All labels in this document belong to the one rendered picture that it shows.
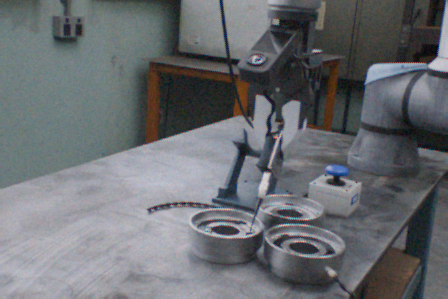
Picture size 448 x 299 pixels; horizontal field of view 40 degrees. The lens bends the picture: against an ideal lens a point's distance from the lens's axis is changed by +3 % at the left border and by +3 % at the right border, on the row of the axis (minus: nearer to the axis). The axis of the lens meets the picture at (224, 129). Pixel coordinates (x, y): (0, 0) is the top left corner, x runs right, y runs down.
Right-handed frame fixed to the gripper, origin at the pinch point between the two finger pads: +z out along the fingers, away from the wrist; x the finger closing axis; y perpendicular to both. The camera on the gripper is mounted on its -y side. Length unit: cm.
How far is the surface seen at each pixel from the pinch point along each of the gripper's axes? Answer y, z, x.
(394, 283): 50, 38, -11
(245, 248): -11.6, 10.8, -1.7
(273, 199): 6.2, 9.9, 1.8
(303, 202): 8.2, 9.9, -2.6
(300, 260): -12.5, 9.8, -9.7
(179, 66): 181, 17, 127
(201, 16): 204, -8, 128
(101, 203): -4.8, 13.1, 27.3
